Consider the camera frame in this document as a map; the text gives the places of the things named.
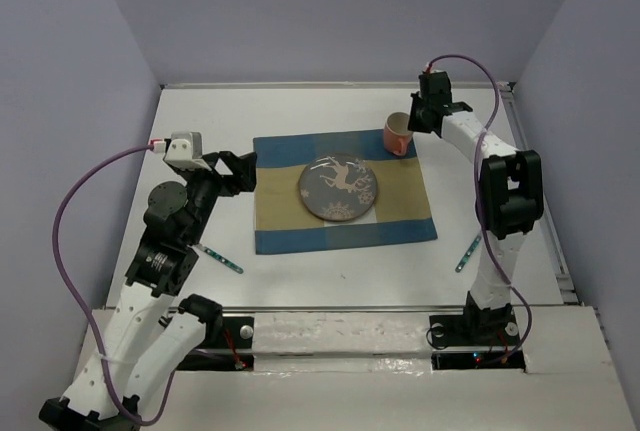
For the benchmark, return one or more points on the grey patterned plate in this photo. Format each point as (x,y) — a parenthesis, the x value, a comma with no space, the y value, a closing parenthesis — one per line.
(338,187)

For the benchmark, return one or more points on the blue beige placemat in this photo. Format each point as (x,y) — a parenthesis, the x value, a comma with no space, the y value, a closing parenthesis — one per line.
(401,213)

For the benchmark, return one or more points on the spoon with green handle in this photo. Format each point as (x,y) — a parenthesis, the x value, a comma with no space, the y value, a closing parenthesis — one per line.
(468,253)

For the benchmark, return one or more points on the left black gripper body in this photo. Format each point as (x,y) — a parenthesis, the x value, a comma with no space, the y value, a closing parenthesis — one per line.
(207,186)

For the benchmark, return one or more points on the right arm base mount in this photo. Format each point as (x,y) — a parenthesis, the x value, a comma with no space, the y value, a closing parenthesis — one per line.
(454,348)

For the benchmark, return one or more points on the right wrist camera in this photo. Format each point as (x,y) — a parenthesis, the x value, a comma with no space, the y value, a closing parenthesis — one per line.
(431,68)

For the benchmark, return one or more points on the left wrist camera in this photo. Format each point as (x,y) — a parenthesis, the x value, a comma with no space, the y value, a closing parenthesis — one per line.
(182,150)

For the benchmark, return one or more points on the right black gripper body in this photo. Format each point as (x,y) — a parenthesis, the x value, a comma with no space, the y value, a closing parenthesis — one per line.
(416,119)

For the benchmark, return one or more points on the fork with green handle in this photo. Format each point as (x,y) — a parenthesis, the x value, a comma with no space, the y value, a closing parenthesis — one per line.
(221,259)

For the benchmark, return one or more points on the pink cup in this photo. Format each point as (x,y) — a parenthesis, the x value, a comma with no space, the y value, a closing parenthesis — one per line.
(396,134)

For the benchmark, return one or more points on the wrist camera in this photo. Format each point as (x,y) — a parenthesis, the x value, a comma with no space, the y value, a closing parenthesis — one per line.
(182,150)
(431,68)

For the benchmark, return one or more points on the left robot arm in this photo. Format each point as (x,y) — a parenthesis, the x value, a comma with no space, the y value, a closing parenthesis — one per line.
(130,362)

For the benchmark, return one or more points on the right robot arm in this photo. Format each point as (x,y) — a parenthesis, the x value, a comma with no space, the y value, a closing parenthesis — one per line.
(509,201)

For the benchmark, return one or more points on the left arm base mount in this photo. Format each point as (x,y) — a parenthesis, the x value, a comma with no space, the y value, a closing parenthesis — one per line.
(227,349)

